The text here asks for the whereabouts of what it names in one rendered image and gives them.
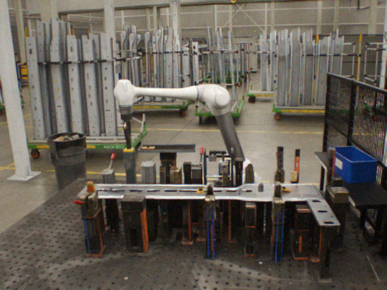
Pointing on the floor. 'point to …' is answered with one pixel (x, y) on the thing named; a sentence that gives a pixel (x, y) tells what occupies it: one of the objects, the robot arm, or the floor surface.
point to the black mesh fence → (356, 133)
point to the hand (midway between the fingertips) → (128, 143)
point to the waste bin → (68, 157)
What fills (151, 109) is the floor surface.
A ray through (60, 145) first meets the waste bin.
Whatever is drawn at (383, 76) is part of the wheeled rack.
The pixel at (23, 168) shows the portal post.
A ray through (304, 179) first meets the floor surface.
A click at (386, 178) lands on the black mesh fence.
